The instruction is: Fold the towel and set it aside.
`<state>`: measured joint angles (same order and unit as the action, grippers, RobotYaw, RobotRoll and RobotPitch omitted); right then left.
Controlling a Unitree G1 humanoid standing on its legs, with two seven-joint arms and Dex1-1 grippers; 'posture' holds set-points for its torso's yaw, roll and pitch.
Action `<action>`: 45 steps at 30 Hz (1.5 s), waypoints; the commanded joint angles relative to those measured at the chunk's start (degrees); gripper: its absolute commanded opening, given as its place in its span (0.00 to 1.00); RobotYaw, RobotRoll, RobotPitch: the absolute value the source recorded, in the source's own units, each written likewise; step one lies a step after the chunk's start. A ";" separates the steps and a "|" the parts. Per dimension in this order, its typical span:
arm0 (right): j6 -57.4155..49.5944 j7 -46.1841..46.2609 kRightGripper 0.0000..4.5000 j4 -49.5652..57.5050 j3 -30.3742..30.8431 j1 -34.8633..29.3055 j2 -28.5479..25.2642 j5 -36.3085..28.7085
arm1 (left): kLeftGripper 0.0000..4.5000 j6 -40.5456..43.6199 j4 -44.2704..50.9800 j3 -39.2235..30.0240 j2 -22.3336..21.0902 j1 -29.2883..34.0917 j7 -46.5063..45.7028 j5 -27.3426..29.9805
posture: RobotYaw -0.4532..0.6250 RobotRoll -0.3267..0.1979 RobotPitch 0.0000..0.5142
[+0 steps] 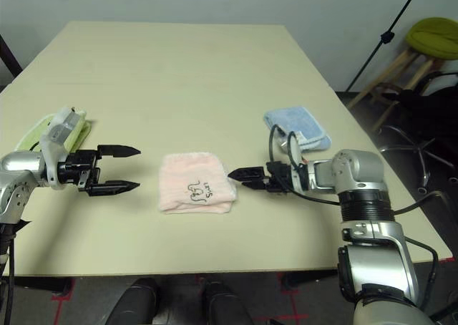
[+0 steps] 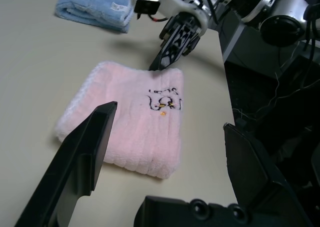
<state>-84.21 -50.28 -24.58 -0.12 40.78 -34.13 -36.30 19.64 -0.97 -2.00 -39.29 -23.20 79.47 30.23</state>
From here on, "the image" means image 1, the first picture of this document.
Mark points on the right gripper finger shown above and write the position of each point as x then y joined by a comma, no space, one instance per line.
247,173
255,184

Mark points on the wooden stool green cushion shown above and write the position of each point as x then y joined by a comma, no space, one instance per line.
434,35

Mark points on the blue folded towel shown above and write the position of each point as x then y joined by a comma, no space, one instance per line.
297,122

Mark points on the black robot foot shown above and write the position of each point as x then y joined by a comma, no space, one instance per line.
225,301
137,301

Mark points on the black tripod stand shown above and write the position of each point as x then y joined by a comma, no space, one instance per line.
387,37

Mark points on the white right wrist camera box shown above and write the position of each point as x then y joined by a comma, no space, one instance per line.
293,149

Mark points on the black table foot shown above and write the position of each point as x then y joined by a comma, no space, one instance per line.
39,283
311,276

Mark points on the black robot right foot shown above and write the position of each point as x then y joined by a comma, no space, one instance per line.
225,301

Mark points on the green folded towel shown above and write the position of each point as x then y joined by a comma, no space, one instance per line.
35,131

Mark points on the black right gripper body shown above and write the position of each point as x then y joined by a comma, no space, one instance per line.
279,176

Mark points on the black office chair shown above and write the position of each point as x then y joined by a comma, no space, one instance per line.
426,124

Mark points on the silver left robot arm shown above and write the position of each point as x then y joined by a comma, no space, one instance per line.
18,174

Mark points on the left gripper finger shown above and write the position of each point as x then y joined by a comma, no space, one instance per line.
118,151
112,188

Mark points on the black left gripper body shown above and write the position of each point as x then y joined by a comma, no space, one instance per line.
78,171

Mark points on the black robot left foot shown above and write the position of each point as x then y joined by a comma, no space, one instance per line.
137,301

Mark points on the pink terry towel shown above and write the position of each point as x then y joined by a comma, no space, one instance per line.
197,183

